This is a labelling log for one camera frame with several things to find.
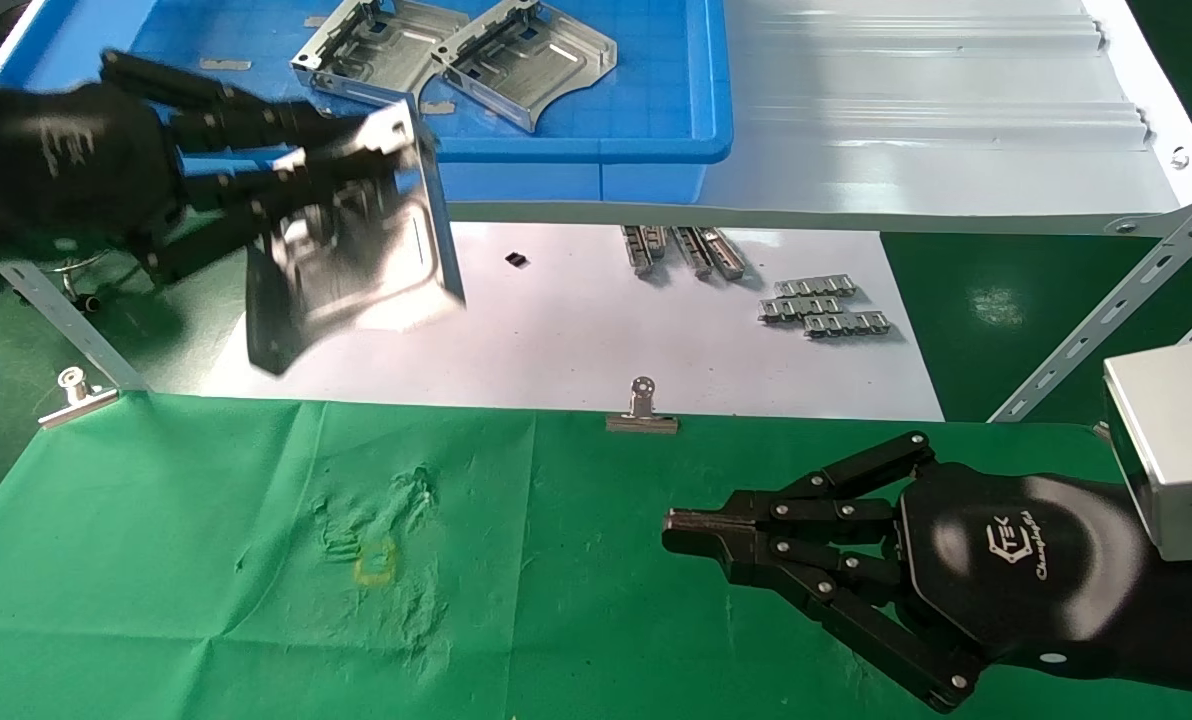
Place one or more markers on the blue plastic bin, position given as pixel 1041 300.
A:
pixel 636 90

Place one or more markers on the small metal rail part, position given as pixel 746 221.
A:
pixel 658 240
pixel 848 325
pixel 816 288
pixel 801 309
pixel 694 255
pixel 726 258
pixel 638 255

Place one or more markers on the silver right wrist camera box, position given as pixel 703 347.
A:
pixel 1171 450

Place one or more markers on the black seat swivel stool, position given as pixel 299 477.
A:
pixel 89 301

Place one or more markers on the stamped metal bracket plate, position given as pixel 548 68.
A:
pixel 386 55
pixel 546 70
pixel 376 260

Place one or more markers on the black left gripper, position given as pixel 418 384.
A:
pixel 56 165

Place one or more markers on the silver binder clip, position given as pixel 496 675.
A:
pixel 76 405
pixel 642 422

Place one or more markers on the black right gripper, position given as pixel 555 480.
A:
pixel 1016 560

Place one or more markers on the small black clip piece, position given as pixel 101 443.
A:
pixel 516 260

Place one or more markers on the grey tape strip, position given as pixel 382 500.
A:
pixel 316 21
pixel 438 107
pixel 226 64

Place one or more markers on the green table cloth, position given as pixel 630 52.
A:
pixel 556 560

